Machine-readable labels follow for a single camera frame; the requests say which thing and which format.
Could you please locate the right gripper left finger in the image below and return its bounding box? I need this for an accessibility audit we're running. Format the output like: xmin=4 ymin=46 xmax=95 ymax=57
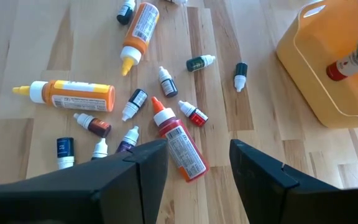
xmin=0 ymin=139 xmax=169 ymax=224

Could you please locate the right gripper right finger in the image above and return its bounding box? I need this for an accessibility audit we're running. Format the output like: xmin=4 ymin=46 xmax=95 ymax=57
xmin=229 ymin=139 xmax=358 ymax=224

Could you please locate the small black food coloring bottle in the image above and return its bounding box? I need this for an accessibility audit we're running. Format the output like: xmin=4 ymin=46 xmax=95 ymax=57
xmin=121 ymin=88 xmax=149 ymax=123
xmin=116 ymin=0 xmax=137 ymax=26
xmin=91 ymin=137 xmax=109 ymax=161
xmin=157 ymin=65 xmax=179 ymax=99
xmin=233 ymin=62 xmax=249 ymax=93

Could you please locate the small brown food coloring bottle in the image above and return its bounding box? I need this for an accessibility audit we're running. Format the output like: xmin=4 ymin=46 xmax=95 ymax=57
xmin=73 ymin=112 xmax=112 ymax=139

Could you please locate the small purple food coloring bottle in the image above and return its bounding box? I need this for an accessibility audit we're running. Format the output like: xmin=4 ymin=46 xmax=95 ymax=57
xmin=115 ymin=125 xmax=140 ymax=154

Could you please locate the large yellow food coloring bottle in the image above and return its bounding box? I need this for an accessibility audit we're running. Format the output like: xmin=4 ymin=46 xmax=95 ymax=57
xmin=119 ymin=2 xmax=160 ymax=77
xmin=12 ymin=79 xmax=116 ymax=113

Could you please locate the small red food coloring bottle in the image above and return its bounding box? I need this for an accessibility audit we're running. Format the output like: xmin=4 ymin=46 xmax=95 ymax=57
xmin=178 ymin=100 xmax=209 ymax=128

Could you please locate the small green food coloring bottle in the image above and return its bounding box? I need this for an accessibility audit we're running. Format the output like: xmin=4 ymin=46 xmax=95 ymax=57
xmin=185 ymin=54 xmax=216 ymax=73

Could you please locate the small blue food coloring bottle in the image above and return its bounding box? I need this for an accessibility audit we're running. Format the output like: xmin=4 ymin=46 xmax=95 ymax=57
xmin=56 ymin=136 xmax=75 ymax=170

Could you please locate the yellow plastic bin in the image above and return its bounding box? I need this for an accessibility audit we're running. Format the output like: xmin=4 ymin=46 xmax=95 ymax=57
xmin=275 ymin=0 xmax=358 ymax=129

